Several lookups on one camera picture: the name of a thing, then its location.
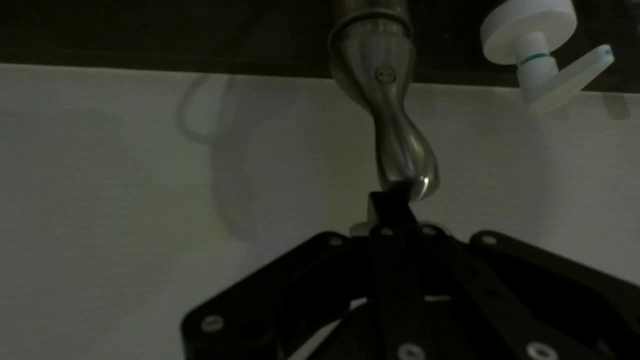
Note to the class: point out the green soap dispenser white pump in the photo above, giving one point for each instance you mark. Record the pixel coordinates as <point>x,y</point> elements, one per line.
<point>532,41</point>

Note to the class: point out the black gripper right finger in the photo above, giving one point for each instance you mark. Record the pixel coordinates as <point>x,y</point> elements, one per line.
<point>507,300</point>

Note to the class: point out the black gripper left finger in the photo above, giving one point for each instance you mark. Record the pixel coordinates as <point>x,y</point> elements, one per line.
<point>301,292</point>

